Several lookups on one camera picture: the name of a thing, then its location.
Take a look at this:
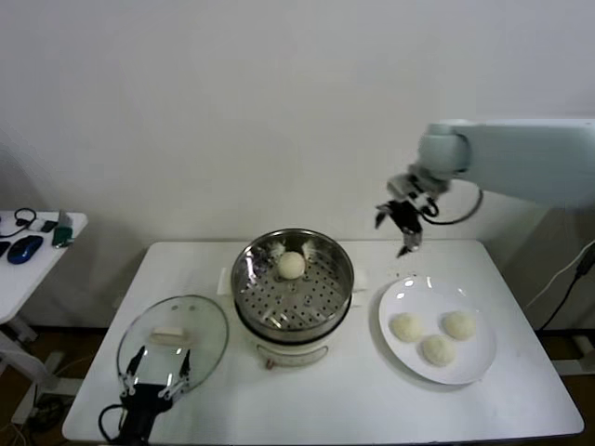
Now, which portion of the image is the white wall cable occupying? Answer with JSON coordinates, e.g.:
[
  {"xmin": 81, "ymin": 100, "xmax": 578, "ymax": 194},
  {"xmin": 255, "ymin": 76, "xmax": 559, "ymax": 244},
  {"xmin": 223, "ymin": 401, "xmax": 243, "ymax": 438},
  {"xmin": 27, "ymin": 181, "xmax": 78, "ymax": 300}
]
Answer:
[{"xmin": 522, "ymin": 243, "xmax": 591, "ymax": 310}]

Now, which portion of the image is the white electric cooker base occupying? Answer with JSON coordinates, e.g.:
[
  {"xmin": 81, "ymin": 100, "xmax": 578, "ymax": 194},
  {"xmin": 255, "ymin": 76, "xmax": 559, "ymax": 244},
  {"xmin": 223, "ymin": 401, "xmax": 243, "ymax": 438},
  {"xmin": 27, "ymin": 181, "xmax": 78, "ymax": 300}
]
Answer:
[{"xmin": 218, "ymin": 267, "xmax": 371, "ymax": 372}]

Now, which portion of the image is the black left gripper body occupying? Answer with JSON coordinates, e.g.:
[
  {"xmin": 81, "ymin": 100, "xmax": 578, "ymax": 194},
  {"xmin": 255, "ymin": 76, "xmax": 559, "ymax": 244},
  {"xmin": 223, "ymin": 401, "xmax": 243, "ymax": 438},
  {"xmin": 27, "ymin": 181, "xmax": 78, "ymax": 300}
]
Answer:
[{"xmin": 118, "ymin": 382, "xmax": 177, "ymax": 446}]

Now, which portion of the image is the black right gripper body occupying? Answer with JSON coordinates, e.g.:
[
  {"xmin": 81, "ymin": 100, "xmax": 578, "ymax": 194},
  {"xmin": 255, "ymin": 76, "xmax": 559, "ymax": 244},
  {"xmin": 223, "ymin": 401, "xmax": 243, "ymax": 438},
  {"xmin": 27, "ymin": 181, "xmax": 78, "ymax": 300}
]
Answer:
[{"xmin": 388, "ymin": 199, "xmax": 426, "ymax": 237}]

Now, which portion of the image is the white side table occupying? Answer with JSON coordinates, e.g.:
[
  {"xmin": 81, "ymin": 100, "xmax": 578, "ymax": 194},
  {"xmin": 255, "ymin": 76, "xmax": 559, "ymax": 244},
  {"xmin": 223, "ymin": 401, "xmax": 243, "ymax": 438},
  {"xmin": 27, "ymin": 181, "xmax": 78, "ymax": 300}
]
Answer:
[{"xmin": 0, "ymin": 211, "xmax": 90, "ymax": 426}]

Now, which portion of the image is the black wall cable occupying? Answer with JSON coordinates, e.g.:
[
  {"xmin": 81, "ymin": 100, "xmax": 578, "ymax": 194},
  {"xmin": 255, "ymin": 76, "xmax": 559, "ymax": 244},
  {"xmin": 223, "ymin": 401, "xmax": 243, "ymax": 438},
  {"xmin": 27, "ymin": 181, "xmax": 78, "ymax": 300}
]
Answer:
[{"xmin": 538, "ymin": 250, "xmax": 595, "ymax": 332}]

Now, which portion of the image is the white round plate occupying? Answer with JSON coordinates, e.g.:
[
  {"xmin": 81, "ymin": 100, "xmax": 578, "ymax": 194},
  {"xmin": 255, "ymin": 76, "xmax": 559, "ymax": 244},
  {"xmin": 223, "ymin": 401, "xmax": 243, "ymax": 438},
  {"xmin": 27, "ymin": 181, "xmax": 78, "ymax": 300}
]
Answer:
[{"xmin": 377, "ymin": 277, "xmax": 497, "ymax": 386}]

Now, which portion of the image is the white desk foot bar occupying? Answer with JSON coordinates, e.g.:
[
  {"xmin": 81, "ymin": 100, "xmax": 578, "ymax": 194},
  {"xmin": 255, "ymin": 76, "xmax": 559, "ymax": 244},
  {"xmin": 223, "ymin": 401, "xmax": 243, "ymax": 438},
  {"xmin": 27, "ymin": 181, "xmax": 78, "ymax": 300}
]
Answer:
[{"xmin": 555, "ymin": 334, "xmax": 595, "ymax": 376}]

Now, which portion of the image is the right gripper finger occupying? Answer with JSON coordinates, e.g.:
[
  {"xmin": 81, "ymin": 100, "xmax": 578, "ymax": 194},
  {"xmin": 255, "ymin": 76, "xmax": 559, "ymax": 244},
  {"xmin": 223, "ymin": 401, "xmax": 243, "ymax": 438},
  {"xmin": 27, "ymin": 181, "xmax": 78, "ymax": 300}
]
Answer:
[
  {"xmin": 394, "ymin": 230, "xmax": 423, "ymax": 259},
  {"xmin": 373, "ymin": 202, "xmax": 396, "ymax": 230}
]

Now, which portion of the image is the blue computer mouse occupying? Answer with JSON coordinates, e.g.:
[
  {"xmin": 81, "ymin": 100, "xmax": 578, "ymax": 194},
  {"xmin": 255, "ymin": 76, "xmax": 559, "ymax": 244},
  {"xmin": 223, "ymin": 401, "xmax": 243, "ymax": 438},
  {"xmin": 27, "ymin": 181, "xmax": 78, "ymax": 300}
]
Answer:
[{"xmin": 7, "ymin": 235, "xmax": 46, "ymax": 265}]

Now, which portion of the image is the black headset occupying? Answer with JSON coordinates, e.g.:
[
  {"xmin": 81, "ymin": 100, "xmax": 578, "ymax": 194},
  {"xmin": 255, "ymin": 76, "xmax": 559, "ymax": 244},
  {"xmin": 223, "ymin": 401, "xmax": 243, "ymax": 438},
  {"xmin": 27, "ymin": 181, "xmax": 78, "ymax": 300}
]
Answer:
[{"xmin": 14, "ymin": 207, "xmax": 39, "ymax": 230}]

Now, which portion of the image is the white steamed baozi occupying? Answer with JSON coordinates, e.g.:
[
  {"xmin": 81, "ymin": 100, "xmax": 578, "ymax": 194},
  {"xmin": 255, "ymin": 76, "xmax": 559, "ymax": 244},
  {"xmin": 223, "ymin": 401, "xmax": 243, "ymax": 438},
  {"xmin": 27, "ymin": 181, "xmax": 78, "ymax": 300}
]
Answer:
[
  {"xmin": 277, "ymin": 252, "xmax": 307, "ymax": 282},
  {"xmin": 420, "ymin": 334, "xmax": 457, "ymax": 366},
  {"xmin": 389, "ymin": 312, "xmax": 425, "ymax": 344},
  {"xmin": 441, "ymin": 310, "xmax": 478, "ymax": 340}
]

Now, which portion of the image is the green and grey tool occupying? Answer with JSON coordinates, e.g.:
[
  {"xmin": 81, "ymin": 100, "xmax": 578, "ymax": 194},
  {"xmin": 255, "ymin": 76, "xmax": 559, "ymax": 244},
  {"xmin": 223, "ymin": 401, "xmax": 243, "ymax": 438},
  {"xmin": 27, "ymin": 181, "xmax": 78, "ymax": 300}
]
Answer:
[{"xmin": 51, "ymin": 209, "xmax": 76, "ymax": 250}]

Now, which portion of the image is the stainless steel steamer basket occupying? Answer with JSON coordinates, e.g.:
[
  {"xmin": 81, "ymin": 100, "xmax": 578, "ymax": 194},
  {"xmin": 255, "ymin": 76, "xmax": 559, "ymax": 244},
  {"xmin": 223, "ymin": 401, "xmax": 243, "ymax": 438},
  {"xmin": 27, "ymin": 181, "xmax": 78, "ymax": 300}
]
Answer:
[{"xmin": 218, "ymin": 227, "xmax": 371, "ymax": 334}]

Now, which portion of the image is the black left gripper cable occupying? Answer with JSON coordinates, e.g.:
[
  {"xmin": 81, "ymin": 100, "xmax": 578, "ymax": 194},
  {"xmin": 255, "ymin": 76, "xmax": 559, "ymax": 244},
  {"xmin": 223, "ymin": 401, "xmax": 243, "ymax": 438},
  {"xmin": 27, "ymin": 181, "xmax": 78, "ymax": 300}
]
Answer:
[{"xmin": 98, "ymin": 402, "xmax": 127, "ymax": 443}]

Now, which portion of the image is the round glass pot lid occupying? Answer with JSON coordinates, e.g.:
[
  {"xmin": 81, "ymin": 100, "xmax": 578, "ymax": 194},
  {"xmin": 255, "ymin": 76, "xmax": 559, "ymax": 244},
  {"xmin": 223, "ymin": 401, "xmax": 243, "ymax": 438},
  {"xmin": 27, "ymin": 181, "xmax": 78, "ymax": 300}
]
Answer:
[{"xmin": 115, "ymin": 295, "xmax": 231, "ymax": 400}]

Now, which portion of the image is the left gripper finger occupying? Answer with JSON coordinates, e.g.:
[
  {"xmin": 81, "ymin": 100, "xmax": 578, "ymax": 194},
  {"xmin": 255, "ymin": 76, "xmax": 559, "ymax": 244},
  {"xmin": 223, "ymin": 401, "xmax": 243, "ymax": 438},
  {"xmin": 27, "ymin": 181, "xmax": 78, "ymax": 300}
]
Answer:
[
  {"xmin": 118, "ymin": 345, "xmax": 145, "ymax": 399},
  {"xmin": 158, "ymin": 348, "xmax": 192, "ymax": 400}
]

